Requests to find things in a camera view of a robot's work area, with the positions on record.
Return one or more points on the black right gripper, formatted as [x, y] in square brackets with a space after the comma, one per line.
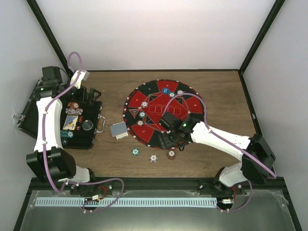
[165, 142]

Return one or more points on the white blue chip stack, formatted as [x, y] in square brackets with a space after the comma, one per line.
[153, 158]

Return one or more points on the brown red poker chip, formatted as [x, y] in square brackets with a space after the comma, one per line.
[140, 123]

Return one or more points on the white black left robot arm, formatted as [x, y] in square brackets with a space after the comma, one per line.
[57, 164]

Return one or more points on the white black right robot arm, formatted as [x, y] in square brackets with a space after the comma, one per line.
[255, 157]

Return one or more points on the mixed chips in case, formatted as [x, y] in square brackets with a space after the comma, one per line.
[73, 108]

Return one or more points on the blue small blind button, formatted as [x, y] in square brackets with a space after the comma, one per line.
[165, 90]

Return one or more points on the round red black poker mat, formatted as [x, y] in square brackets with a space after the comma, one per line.
[150, 92]

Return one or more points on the card deck in case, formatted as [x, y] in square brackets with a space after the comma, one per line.
[70, 122]

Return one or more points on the black poker set case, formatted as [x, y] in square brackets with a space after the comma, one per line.
[43, 117]

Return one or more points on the teal chip in case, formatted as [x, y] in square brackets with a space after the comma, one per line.
[67, 134]

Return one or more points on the black dealer button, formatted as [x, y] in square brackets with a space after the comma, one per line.
[87, 125]

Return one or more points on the playing card deck box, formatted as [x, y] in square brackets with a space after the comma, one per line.
[119, 130]

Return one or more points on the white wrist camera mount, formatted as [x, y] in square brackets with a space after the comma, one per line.
[78, 77]

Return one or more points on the light blue slotted rail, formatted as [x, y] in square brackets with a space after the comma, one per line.
[126, 202]

